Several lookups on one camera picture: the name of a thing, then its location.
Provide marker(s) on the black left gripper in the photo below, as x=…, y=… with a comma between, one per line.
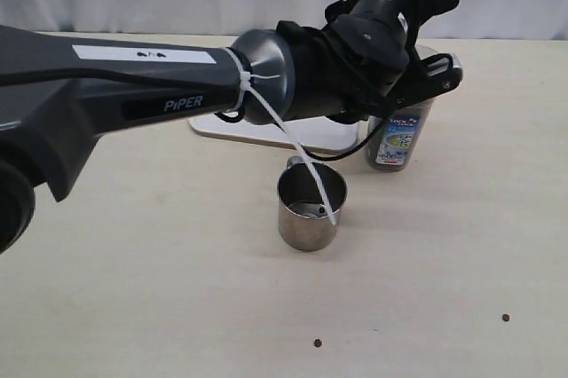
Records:
x=382, y=31

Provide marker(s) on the steel mug with handle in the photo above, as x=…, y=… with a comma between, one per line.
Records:
x=300, y=224

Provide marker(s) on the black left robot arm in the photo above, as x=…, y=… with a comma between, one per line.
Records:
x=61, y=94

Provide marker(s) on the clear plastic container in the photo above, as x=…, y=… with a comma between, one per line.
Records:
x=391, y=147

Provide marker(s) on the white plastic tray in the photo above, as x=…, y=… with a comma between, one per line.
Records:
x=319, y=134

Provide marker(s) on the white zip tie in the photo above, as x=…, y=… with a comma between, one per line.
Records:
x=284, y=125

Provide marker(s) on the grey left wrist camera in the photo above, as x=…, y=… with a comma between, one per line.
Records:
x=426, y=79

